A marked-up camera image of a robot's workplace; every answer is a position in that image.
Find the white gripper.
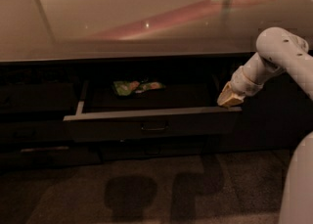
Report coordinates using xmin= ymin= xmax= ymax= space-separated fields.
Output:
xmin=217 ymin=66 xmax=263 ymax=108

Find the dark cabinet frame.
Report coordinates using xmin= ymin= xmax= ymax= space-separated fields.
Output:
xmin=0 ymin=50 xmax=313 ymax=171

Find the green snack packet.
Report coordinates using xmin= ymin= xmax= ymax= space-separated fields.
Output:
xmin=112 ymin=81 xmax=165 ymax=97

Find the dark drawer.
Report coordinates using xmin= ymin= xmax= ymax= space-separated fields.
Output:
xmin=0 ymin=83 xmax=76 ymax=113
xmin=0 ymin=121 xmax=70 ymax=144
xmin=99 ymin=142 xmax=203 ymax=160
xmin=0 ymin=146 xmax=101 ymax=170
xmin=64 ymin=82 xmax=242 ymax=142

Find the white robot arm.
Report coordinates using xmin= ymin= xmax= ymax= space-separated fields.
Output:
xmin=217 ymin=27 xmax=313 ymax=224

